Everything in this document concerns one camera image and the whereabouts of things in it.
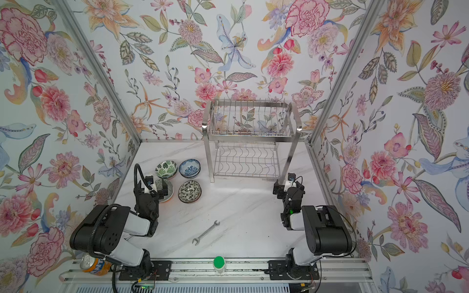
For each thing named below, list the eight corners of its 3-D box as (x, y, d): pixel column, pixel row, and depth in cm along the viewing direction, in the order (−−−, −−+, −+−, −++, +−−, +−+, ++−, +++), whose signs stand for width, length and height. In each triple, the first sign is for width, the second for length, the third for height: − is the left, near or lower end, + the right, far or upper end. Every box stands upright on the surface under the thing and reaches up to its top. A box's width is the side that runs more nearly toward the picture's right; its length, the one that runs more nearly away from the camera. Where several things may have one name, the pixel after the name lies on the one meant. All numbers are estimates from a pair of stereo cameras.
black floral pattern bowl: (178, 203, 93) (176, 199, 89) (182, 185, 100) (180, 180, 96) (200, 203, 93) (199, 199, 89) (202, 185, 100) (201, 180, 96)
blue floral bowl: (178, 180, 102) (176, 175, 98) (182, 164, 109) (180, 158, 105) (199, 180, 102) (198, 175, 98) (202, 164, 109) (200, 159, 105)
